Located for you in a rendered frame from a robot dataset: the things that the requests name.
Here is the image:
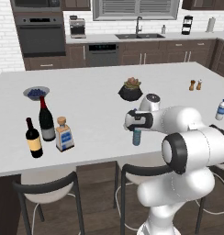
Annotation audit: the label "black microwave oven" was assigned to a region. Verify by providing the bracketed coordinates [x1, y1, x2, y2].
[9, 0, 62, 14]

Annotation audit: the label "succulent in black pot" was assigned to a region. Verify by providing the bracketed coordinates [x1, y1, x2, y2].
[118, 76, 144, 103]

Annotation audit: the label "black dishwasher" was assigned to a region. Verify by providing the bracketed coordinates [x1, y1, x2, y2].
[84, 42, 120, 68]

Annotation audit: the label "dark brown base cupboards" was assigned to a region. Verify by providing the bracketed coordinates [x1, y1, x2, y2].
[118, 39, 218, 67]
[209, 38, 224, 82]
[23, 42, 87, 72]

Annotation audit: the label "square blue-label glass bottle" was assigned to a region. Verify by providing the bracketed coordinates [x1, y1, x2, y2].
[54, 116, 75, 153]

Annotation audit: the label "short yellow-label wine bottle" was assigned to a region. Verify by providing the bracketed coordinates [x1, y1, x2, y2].
[25, 117, 44, 159]

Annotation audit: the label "tall grey-label wine bottle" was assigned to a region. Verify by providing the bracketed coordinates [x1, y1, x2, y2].
[38, 95, 57, 142]

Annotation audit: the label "dark sink basin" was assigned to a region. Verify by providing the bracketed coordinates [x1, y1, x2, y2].
[115, 32, 166, 40]

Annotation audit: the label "bowl of blueberries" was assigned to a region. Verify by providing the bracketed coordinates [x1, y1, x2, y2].
[22, 85, 51, 102]

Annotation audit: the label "black wall oven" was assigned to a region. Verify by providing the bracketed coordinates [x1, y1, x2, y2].
[12, 11, 68, 59]

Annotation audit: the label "silver coffee machine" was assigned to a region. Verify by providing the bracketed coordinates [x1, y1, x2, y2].
[68, 15, 87, 39]

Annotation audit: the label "window with blinds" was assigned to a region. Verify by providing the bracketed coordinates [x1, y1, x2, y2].
[92, 0, 182, 22]

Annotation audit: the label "dark brown upper cupboard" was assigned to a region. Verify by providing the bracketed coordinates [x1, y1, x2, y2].
[61, 0, 92, 12]
[181, 0, 224, 11]

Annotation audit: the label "dark sink tap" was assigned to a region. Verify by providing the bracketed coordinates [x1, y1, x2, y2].
[134, 16, 144, 36]

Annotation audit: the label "white stool with black frame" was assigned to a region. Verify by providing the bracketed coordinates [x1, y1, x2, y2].
[194, 161, 224, 235]
[112, 151, 176, 235]
[11, 165, 86, 235]

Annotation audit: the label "paper towel roll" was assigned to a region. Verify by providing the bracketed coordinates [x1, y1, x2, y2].
[206, 17, 217, 34]

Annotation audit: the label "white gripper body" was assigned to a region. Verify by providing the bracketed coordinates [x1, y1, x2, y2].
[123, 110, 137, 132]

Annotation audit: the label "clear plastic water bottle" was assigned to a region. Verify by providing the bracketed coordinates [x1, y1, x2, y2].
[215, 98, 224, 121]

